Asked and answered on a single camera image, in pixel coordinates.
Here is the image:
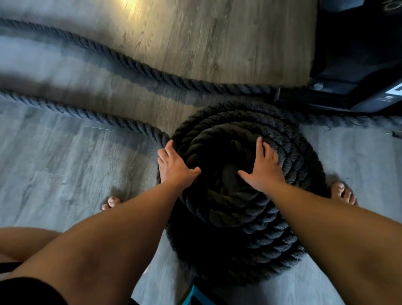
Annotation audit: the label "person's right forearm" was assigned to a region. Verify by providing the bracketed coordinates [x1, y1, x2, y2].
[266, 181, 402, 305]

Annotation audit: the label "person's left foot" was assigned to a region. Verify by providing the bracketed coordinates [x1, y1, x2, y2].
[101, 196, 122, 211]

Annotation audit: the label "thick black battle rope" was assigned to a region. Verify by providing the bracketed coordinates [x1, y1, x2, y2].
[0, 17, 402, 287]

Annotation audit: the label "person's left hand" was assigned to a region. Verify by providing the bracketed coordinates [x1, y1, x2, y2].
[157, 140, 202, 193]

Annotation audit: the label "black shorts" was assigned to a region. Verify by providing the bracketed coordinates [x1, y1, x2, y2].
[0, 261, 140, 305]

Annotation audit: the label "person's left leg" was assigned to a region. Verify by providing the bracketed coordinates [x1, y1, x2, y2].
[0, 227, 62, 264]

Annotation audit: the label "person's right foot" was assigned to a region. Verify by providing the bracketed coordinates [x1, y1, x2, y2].
[329, 182, 358, 206]

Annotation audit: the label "teal and black object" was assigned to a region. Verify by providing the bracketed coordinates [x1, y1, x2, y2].
[182, 284, 220, 305]

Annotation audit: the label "person's foot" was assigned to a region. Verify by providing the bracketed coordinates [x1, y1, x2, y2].
[329, 182, 358, 206]
[101, 196, 122, 211]

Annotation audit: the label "person's left forearm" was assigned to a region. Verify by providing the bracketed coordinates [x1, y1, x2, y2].
[9, 182, 186, 305]

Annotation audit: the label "black exercise machine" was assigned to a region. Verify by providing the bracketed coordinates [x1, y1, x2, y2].
[274, 0, 402, 114]

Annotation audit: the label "person's right hand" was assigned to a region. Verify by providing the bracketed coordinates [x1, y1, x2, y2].
[237, 136, 286, 194]

